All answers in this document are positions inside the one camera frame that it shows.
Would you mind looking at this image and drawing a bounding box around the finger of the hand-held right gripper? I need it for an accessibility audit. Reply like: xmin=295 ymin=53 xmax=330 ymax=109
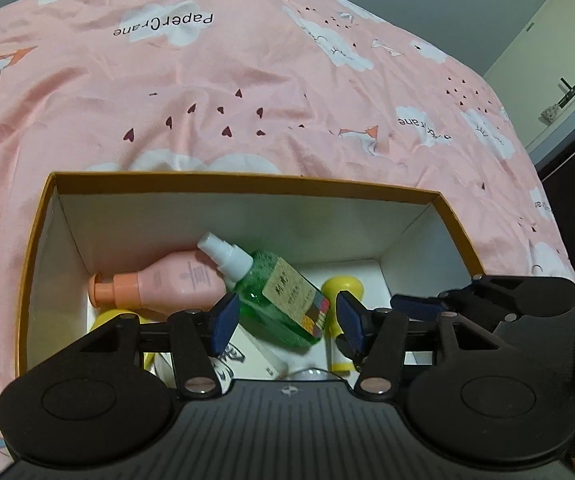
xmin=437 ymin=275 xmax=575 ymax=322
xmin=390 ymin=293 xmax=505 ymax=333

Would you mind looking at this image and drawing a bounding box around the yellow bottle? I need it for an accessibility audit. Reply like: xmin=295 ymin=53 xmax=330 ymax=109
xmin=321 ymin=276 xmax=366 ymax=374

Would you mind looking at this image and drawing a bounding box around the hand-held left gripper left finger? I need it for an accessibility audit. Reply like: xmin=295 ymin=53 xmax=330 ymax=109
xmin=78 ymin=292 xmax=241 ymax=401

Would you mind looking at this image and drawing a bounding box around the white door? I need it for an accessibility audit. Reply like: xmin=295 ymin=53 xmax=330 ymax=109
xmin=482 ymin=0 xmax=575 ymax=152

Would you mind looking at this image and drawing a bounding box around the pink lotion bottle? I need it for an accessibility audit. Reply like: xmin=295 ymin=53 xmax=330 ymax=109
xmin=88 ymin=250 xmax=229 ymax=322

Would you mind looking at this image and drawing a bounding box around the yellow plastic toy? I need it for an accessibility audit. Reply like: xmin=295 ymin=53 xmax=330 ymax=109
xmin=90 ymin=309 xmax=161 ymax=372

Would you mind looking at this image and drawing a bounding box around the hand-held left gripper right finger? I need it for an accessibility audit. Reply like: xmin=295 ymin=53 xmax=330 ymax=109
xmin=335 ymin=291 xmax=499 ymax=401

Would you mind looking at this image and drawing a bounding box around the pink printed blanket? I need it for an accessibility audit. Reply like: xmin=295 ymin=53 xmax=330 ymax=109
xmin=0 ymin=0 xmax=575 ymax=467

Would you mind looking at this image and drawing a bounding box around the cream box with black print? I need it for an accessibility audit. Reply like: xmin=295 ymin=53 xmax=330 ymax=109
xmin=208 ymin=327 xmax=289 ymax=394

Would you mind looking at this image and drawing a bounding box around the green spray bottle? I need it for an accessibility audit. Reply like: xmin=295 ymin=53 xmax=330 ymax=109
xmin=198 ymin=231 xmax=331 ymax=349

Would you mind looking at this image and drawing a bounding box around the orange cardboard box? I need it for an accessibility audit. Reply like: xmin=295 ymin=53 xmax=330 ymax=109
xmin=16 ymin=171 xmax=483 ymax=387

